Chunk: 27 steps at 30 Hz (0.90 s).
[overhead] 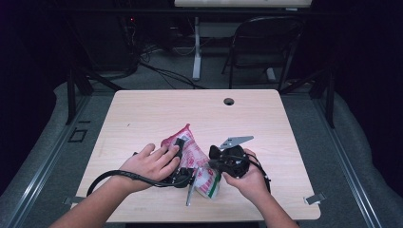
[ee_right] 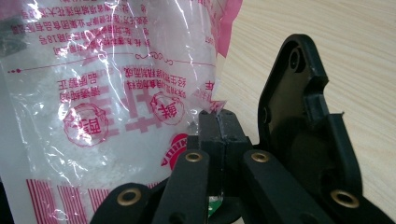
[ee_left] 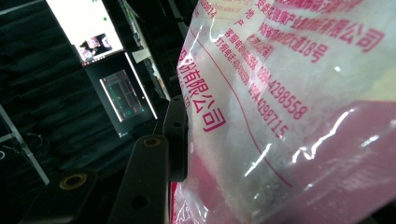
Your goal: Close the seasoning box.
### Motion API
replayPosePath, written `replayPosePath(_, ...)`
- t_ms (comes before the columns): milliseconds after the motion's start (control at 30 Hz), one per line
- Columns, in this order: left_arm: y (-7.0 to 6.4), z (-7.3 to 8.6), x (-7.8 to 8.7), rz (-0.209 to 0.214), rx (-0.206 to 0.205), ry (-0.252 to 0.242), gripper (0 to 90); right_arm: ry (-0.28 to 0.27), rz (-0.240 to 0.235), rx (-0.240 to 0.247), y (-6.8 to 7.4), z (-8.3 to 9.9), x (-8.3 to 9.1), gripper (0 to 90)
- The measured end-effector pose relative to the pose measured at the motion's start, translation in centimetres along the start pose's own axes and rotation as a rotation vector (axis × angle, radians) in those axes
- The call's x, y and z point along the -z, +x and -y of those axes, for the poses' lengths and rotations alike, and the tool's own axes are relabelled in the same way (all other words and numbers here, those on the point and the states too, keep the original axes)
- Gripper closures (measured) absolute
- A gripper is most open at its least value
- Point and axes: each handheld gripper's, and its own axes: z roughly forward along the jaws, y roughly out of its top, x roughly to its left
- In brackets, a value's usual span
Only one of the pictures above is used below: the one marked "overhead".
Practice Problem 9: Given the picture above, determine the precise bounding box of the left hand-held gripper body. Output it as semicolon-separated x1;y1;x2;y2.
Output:
164;165;201;207

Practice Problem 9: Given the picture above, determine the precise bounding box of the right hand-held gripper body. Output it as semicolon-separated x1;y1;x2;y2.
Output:
218;135;255;179

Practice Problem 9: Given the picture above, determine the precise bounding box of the white red green plastic bag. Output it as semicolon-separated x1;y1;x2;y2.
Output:
161;123;222;200

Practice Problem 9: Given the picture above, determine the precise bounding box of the person's right hand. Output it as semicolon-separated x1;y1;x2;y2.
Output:
222;148;271;203

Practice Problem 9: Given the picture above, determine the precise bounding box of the person's left hand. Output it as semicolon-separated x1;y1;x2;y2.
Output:
119;142;181;192

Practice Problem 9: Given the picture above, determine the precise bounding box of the black folding chair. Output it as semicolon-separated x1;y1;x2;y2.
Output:
221;15;303;93

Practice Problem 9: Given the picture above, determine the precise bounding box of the black metal stand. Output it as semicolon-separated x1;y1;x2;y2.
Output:
278;61;336;129
65;62;125;125

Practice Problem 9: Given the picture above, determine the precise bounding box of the dark equipment rack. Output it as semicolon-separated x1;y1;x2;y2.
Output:
79;12;141;74

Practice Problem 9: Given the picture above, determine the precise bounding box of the white desk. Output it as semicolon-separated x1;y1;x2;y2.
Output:
174;0;313;83

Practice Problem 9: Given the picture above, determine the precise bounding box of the right hand-held gripper black cable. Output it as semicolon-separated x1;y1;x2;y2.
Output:
248;155;272;195

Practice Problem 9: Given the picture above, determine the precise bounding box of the hand-held gripper black cable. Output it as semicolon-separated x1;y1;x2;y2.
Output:
86;169;191;198
248;155;272;195

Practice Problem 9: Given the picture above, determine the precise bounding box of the left hand-held gripper black cable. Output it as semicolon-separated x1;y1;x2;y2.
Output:
86;169;191;198

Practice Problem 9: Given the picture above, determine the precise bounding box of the black floor cable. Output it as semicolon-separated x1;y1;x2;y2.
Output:
138;60;207;90

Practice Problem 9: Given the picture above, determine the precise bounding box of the grey metal table bracket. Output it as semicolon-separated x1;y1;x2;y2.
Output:
62;196;87;206
303;192;327;206

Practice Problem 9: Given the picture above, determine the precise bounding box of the aluminium floor rail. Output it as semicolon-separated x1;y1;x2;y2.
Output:
312;94;384;228
0;94;93;228

